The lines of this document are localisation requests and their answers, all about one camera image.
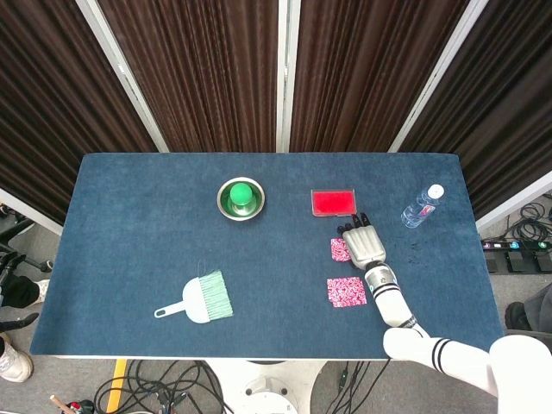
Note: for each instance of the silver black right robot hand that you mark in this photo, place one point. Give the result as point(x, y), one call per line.
point(364, 246)

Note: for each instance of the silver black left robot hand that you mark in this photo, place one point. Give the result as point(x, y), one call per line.
point(19, 322)

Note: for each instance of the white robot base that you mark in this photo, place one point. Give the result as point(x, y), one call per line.
point(267, 403)

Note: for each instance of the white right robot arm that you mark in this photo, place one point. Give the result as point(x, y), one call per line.
point(388, 302)

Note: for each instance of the pale green hand brush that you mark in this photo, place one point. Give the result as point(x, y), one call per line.
point(196, 302)

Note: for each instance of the black trouser leg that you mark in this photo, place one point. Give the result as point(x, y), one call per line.
point(19, 291)

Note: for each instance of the white sneaker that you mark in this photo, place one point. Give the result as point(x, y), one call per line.
point(13, 362)
point(43, 291)

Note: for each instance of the red ink pad case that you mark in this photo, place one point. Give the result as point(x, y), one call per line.
point(333, 202)

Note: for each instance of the clear plastic water bottle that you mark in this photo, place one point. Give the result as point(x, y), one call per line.
point(418, 213)

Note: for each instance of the wooden stick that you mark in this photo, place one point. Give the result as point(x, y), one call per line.
point(57, 403)

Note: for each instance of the black wheeled stand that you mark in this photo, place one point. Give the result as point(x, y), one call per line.
point(17, 228)

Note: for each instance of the yellow floor tape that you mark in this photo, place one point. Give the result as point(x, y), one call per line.
point(116, 384)

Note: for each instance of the stainless steel bowl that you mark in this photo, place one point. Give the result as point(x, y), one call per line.
point(248, 214)

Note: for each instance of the green ball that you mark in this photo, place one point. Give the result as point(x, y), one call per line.
point(240, 194)

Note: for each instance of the blue fabric table cover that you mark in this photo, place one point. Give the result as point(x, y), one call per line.
point(151, 241)

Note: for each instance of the black shoe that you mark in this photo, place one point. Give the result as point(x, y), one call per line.
point(519, 317)

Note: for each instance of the brown fabric partition panel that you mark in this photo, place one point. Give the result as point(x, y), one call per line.
point(504, 108)
point(202, 73)
point(366, 73)
point(43, 108)

